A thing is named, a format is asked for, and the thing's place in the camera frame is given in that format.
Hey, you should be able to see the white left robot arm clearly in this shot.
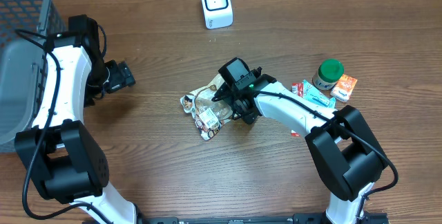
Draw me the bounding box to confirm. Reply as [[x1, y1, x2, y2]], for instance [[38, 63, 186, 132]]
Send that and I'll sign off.
[[15, 15, 143, 223]]

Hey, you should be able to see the grey plastic basket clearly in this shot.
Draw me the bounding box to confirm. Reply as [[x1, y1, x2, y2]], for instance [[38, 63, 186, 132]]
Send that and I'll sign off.
[[1, 0, 66, 153]]

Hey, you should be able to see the red white snack bar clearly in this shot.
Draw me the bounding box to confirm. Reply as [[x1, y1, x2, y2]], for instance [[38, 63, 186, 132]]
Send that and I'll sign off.
[[291, 82, 304, 137]]

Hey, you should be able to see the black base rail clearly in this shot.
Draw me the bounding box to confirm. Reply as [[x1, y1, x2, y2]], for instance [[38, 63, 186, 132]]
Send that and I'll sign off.
[[144, 212, 390, 224]]

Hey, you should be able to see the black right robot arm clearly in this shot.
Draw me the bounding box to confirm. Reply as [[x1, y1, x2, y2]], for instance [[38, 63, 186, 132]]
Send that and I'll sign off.
[[212, 57, 391, 223]]

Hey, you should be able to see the brown snack bag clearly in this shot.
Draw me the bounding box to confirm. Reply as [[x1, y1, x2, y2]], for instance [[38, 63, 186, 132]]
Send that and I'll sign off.
[[180, 75, 233, 141]]

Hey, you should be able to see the white barcode scanner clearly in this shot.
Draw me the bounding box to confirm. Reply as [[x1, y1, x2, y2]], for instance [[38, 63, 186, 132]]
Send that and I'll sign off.
[[201, 0, 233, 30]]

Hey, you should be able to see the green lid jar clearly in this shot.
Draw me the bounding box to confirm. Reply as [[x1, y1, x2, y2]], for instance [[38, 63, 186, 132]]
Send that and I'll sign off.
[[312, 59, 345, 91]]

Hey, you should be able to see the orange snack packet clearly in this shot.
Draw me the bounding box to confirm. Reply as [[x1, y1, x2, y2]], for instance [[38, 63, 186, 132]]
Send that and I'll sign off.
[[330, 74, 358, 103]]

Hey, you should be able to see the teal snack packet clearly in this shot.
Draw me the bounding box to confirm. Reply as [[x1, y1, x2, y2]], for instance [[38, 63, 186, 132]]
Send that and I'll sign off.
[[302, 80, 336, 109]]

